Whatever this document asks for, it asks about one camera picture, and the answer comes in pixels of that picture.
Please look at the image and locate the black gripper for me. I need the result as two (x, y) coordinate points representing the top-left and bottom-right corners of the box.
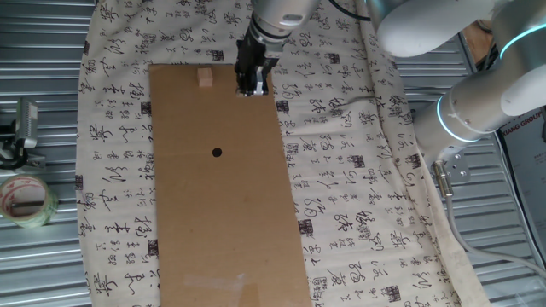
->
(235, 38), (281, 97)

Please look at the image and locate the small wooden block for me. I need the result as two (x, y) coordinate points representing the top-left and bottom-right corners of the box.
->
(197, 67), (213, 88)

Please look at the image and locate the brown cardboard sheet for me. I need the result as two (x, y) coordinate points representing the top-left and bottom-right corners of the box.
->
(148, 63), (315, 307)

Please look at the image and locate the white calligraphy print cloth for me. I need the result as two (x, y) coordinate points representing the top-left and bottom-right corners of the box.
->
(74, 0), (491, 307)

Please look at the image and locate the clear tape strip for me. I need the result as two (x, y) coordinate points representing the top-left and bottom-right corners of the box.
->
(183, 272), (248, 295)

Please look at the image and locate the brown wooden board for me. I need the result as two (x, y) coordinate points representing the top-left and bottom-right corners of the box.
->
(462, 20), (496, 65)

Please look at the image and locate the clear packing tape roll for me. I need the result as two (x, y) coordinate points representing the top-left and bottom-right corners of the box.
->
(0, 174), (60, 229)

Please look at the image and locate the grey printed poster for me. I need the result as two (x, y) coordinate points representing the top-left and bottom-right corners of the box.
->
(497, 108), (546, 257)

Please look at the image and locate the grey base cable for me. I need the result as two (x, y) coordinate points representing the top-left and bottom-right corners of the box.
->
(431, 160), (546, 281)

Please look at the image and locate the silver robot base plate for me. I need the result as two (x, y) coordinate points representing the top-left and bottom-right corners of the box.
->
(430, 147), (473, 185)

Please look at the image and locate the black camera clamp stand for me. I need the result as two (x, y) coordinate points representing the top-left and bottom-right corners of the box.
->
(0, 136), (47, 171)

